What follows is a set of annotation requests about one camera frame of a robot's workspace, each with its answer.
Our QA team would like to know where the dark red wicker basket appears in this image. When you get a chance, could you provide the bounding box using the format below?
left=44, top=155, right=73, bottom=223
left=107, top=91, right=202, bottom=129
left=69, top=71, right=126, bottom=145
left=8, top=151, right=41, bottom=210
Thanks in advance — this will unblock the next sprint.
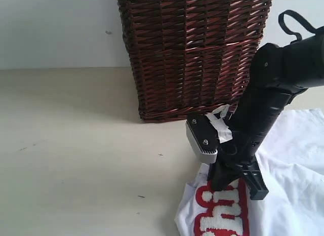
left=117, top=0, right=272, bottom=122

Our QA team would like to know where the white t-shirt red logo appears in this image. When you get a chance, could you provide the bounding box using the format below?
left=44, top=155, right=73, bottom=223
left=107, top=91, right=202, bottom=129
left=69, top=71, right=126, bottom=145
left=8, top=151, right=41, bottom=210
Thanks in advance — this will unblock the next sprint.
left=175, top=109, right=323, bottom=235

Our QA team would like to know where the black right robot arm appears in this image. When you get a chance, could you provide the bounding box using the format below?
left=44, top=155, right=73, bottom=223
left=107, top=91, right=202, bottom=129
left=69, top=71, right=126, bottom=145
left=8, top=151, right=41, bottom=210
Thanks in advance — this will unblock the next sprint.
left=208, top=28, right=323, bottom=200

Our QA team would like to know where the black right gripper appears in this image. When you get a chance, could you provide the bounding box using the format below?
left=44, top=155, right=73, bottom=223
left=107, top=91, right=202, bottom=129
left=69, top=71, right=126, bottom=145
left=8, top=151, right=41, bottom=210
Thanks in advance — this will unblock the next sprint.
left=208, top=131, right=269, bottom=201

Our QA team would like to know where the black cable loop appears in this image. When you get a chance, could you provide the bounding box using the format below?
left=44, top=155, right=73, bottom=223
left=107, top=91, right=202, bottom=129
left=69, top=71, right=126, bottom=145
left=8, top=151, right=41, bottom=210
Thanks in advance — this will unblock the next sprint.
left=277, top=9, right=318, bottom=44

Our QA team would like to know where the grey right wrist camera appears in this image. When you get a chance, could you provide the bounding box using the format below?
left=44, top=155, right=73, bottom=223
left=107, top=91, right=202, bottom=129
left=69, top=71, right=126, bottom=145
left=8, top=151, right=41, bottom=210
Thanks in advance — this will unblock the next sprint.
left=186, top=114, right=220, bottom=164

